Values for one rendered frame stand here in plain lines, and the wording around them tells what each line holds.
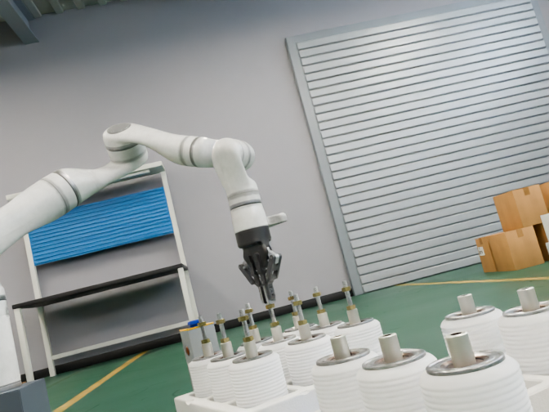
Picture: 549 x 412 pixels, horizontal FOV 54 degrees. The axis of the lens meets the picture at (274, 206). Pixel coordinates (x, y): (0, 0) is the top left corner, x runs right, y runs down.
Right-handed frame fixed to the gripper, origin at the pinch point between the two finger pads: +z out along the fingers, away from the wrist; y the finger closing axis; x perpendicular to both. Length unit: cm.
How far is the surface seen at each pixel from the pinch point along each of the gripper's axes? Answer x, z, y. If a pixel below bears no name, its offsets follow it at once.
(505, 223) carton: 358, 0, -124
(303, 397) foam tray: -11.7, 18.0, 17.4
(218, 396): -16.2, 16.4, -1.9
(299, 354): -6.8, 11.7, 13.5
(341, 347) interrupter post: -20.3, 8.3, 38.3
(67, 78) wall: 174, -279, -477
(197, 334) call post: -3.0, 5.9, -26.8
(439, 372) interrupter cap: -30, 9, 60
